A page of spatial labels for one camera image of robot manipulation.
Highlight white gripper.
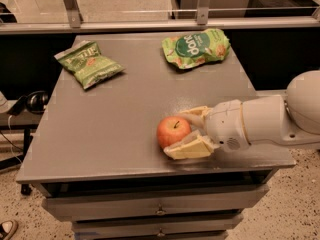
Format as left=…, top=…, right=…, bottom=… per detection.
left=164, top=100, right=250, bottom=160

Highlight red apple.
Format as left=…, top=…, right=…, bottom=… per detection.
left=157, top=116, right=191, bottom=149

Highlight green jalapeno chip bag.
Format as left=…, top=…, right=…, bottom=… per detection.
left=55, top=40, right=124, bottom=90

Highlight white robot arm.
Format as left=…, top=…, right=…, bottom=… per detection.
left=163, top=70, right=320, bottom=160

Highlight green round-logo snack bag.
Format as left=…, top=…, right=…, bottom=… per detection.
left=162, top=29, right=230, bottom=70

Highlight top grey drawer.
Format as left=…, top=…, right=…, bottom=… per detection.
left=43, top=184, right=269, bottom=221

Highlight grey drawer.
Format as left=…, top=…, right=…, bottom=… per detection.
left=73, top=213, right=243, bottom=239
left=43, top=184, right=269, bottom=221

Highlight grey drawer cabinet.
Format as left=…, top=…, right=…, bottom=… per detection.
left=17, top=33, right=294, bottom=240

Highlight middle grey drawer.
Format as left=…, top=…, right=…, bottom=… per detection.
left=73, top=213, right=243, bottom=239

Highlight black headphones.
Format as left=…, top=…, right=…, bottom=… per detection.
left=8, top=91, right=49, bottom=116

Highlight shoe on floor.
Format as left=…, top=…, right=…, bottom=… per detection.
left=0, top=220, right=18, bottom=240

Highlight metal railing frame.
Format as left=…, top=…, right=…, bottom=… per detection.
left=0, top=0, right=320, bottom=34

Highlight black stand with cables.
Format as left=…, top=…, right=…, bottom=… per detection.
left=0, top=116, right=33, bottom=196

